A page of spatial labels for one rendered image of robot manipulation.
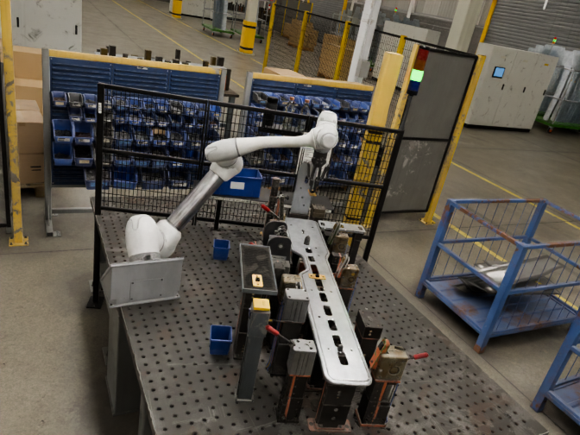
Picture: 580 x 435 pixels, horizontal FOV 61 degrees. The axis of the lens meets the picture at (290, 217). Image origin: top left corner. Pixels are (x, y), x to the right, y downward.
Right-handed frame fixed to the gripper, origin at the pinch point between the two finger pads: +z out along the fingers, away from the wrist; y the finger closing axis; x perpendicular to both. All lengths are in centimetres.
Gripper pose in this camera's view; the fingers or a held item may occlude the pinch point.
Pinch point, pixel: (313, 185)
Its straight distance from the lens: 271.6
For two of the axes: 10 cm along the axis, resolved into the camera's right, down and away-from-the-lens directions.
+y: 9.8, 1.1, 1.9
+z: -1.8, 9.0, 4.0
